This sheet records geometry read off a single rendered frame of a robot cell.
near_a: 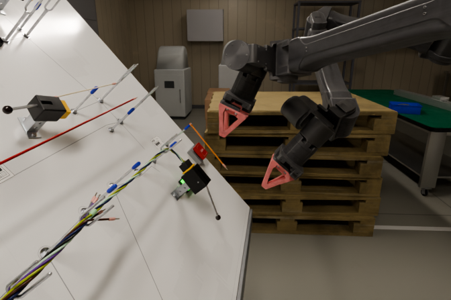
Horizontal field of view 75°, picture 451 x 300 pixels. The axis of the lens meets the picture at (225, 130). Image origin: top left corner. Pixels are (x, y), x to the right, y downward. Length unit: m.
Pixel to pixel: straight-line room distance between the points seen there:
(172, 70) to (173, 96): 0.51
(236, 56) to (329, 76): 0.30
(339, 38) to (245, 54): 0.17
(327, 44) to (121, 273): 0.50
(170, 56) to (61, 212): 5.45
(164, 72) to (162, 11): 1.62
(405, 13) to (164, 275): 0.57
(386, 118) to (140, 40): 5.68
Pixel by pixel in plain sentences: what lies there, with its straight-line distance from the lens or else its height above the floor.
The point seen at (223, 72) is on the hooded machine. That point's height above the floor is 0.91.
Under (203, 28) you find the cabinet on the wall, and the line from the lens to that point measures 6.48.
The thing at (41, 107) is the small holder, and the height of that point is 1.34.
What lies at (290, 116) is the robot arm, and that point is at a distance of 0.70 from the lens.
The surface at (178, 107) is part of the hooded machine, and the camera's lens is 5.86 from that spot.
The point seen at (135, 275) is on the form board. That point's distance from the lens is 0.59.
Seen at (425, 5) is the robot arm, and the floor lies 1.48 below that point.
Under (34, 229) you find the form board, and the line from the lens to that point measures 0.53.
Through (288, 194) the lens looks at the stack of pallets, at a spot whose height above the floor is 0.33.
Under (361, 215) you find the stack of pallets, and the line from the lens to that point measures 2.60.
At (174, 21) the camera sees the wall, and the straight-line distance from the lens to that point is 6.88.
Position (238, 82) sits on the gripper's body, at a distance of 0.66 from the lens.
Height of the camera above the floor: 1.44
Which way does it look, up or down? 16 degrees down
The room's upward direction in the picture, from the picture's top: straight up
